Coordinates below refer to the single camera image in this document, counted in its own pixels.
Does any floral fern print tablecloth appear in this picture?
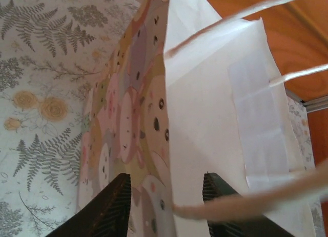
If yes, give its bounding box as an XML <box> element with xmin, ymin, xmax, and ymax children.
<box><xmin>0</xmin><ymin>0</ymin><xmax>325</xmax><ymax>237</ymax></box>

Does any white paper bag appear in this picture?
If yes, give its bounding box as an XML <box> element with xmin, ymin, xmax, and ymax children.
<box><xmin>75</xmin><ymin>0</ymin><xmax>328</xmax><ymax>237</ymax></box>

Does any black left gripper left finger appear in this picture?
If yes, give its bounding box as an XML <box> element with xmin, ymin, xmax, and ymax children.
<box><xmin>51</xmin><ymin>172</ymin><xmax>132</xmax><ymax>237</ymax></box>

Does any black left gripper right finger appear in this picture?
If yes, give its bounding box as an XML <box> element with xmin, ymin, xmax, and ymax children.
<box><xmin>203</xmin><ymin>171</ymin><xmax>295</xmax><ymax>237</ymax></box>

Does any aluminium frame post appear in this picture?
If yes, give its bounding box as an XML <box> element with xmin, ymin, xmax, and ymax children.
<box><xmin>304</xmin><ymin>95</ymin><xmax>328</xmax><ymax>112</ymax></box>

